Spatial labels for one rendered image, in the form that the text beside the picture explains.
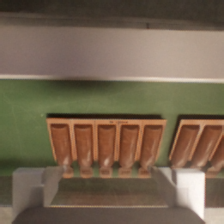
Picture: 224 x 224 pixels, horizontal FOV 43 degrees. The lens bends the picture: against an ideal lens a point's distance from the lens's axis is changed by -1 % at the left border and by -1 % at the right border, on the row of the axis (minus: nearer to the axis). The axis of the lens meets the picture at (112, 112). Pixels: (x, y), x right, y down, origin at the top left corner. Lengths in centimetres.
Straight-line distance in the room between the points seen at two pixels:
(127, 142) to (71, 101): 6
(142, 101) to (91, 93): 4
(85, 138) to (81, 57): 7
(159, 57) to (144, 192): 16
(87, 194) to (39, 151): 7
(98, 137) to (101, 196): 9
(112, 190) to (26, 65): 18
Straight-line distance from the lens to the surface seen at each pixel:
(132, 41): 26
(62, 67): 23
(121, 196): 34
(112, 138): 26
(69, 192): 34
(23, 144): 30
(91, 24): 80
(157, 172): 16
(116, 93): 24
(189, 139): 27
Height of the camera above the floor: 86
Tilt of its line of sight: 44 degrees down
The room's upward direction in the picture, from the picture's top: 178 degrees counter-clockwise
